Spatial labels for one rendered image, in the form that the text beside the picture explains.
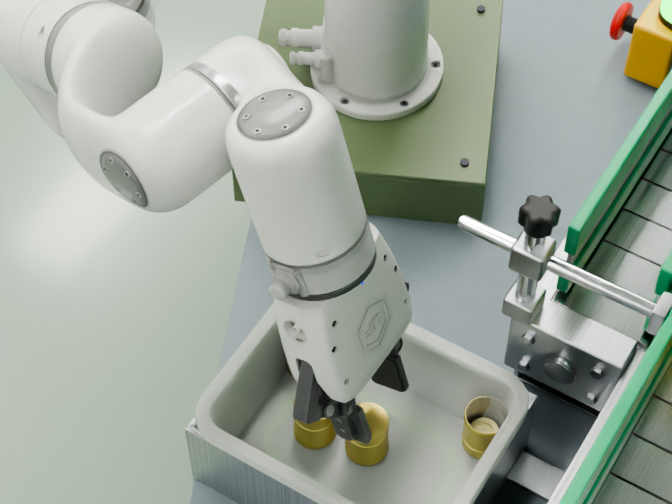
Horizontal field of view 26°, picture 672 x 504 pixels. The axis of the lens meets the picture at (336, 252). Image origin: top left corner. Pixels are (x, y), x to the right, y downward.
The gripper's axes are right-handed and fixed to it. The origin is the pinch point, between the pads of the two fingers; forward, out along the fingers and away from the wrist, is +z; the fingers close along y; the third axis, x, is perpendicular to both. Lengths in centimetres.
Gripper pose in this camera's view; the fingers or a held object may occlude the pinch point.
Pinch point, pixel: (368, 395)
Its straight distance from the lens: 112.6
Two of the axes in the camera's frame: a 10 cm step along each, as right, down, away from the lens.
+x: -8.2, -2.5, 5.2
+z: 2.2, 6.9, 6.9
